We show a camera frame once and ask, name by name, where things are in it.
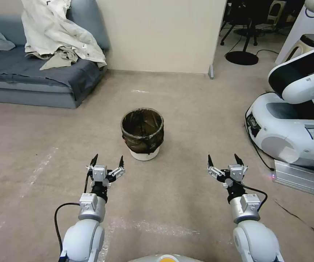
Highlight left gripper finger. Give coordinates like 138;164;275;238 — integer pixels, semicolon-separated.
108;155;127;178
85;154;99;175

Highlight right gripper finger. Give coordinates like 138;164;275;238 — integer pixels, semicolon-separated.
233;153;249;176
206;154;225;179

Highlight white trash can black liner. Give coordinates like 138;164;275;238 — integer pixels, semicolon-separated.
120;107;165;162

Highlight black round floor stand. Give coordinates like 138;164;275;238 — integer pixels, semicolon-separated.
224;11;259;66

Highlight silver ribbed metal box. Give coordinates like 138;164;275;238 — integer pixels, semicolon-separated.
273;159;314;199

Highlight grey-blue sofa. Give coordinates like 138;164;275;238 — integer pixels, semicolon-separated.
0;0;111;110

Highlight large white crumpled cloth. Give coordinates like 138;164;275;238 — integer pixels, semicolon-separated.
20;0;108;71

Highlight black office chair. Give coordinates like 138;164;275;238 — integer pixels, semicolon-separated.
219;0;259;47

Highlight white robot torso column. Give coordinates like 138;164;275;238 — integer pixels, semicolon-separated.
275;0;314;67

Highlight beige plastic stool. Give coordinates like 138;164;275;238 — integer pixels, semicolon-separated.
267;0;286;22

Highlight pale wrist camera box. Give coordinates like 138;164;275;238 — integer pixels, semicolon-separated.
228;163;245;181
92;164;108;183

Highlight black floor cable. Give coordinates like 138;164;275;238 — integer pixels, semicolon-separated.
245;108;275;172

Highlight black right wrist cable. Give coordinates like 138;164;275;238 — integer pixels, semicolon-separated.
236;181;268;212

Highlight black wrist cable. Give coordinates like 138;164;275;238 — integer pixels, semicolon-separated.
54;168;92;258
236;181;268;212

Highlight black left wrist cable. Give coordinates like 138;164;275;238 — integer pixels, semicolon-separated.
54;168;92;258

